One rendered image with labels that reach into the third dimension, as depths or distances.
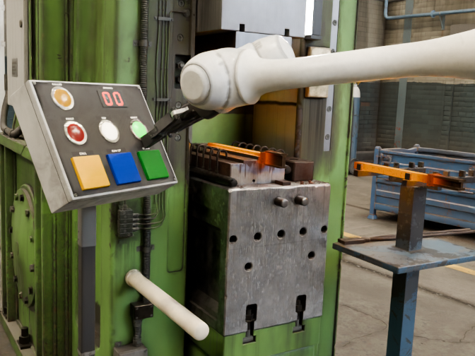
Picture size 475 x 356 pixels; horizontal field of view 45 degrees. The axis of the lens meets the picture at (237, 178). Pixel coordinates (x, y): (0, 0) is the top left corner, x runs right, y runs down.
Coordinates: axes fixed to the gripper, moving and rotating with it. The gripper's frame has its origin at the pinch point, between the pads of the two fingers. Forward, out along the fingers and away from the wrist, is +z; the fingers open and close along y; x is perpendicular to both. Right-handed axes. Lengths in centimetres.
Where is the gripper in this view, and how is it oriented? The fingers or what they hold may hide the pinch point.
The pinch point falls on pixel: (153, 136)
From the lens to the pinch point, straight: 142.4
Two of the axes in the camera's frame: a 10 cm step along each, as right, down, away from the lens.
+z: -7.4, 3.9, 5.5
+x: -3.8, -9.1, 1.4
